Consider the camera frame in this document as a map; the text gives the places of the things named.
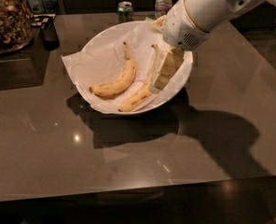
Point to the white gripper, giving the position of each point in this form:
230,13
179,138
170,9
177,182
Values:
182,29

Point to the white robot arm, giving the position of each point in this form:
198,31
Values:
207,14

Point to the white paper liner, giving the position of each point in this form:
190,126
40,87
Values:
102,60

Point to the green soda can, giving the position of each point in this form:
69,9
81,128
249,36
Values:
125,11

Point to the yellow banana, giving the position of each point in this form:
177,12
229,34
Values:
120,84
142,93

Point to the clear plastic water bottle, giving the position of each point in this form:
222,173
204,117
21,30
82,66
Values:
162,7

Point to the dark raised counter block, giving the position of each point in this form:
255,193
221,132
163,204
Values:
26,67

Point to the glass jar of nuts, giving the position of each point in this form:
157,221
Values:
15,27

